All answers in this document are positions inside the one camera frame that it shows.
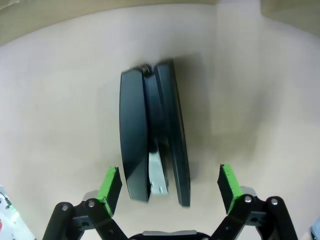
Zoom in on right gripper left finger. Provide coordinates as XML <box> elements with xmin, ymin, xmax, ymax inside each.
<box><xmin>42</xmin><ymin>165</ymin><xmax>130</xmax><ymax>240</ymax></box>

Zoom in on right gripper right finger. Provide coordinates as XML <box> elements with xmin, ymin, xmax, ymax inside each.
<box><xmin>212</xmin><ymin>163</ymin><xmax>300</xmax><ymax>240</ymax></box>

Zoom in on large open cardboard box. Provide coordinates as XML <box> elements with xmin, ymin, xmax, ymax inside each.
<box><xmin>0</xmin><ymin>0</ymin><xmax>216</xmax><ymax>47</ymax></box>

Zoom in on black stapler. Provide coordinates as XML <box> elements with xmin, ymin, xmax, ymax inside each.
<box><xmin>118</xmin><ymin>57</ymin><xmax>192</xmax><ymax>208</ymax></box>

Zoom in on white object with coloured marks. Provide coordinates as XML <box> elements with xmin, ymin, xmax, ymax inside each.
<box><xmin>0</xmin><ymin>184</ymin><xmax>35</xmax><ymax>240</ymax></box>

